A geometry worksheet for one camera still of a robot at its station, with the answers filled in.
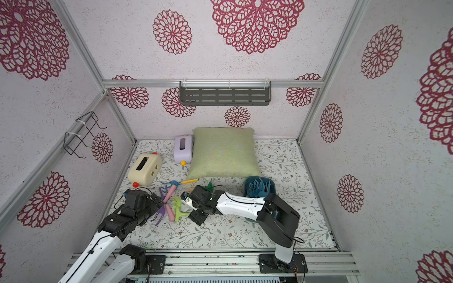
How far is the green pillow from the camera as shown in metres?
0.97

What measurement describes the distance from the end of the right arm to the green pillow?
241mm

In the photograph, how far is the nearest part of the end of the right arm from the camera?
0.62 metres
